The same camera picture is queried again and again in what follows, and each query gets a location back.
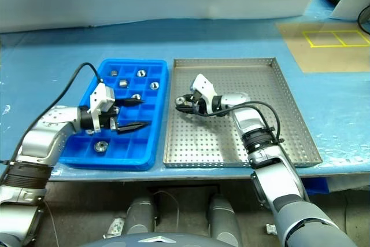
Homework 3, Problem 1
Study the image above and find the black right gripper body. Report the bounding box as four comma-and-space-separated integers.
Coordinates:
188, 91, 209, 115

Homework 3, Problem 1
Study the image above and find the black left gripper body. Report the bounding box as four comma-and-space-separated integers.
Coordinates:
100, 105, 122, 132

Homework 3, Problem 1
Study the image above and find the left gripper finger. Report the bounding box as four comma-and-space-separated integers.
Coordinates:
115, 98, 145, 107
116, 121, 149, 135

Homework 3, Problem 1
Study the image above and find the blue plastic compartment tray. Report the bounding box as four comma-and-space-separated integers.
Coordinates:
57, 58, 169, 172

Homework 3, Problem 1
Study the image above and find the perforated metal tray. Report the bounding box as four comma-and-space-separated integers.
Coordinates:
162, 57, 323, 169

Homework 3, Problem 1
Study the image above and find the blue plastic table cover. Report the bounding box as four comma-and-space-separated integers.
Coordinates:
0, 0, 370, 193

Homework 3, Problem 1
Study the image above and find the grey rounded cylinder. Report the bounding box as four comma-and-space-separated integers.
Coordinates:
206, 194, 242, 241
126, 196, 158, 239

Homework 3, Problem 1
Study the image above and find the white grey patterned block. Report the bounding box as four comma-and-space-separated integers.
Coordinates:
108, 217, 125, 236

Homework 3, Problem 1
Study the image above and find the dark grey rounded robot torso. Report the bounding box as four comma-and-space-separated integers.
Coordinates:
80, 231, 229, 247

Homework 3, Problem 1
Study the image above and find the brown cardboard sheet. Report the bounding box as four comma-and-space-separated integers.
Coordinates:
274, 21, 370, 73

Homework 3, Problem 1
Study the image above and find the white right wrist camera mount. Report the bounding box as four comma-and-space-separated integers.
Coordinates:
190, 73, 217, 113

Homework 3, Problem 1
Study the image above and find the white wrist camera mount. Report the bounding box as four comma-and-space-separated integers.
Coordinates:
88, 83, 116, 132
190, 73, 217, 113

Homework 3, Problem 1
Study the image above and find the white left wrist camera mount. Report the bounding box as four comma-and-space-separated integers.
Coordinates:
88, 83, 116, 132

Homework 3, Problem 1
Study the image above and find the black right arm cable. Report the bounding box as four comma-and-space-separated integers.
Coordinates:
198, 101, 286, 145

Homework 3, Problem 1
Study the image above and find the thin grey wire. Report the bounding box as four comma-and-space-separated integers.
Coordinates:
153, 190, 182, 230

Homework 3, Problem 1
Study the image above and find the black looped cable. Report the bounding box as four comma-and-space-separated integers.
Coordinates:
357, 6, 370, 35

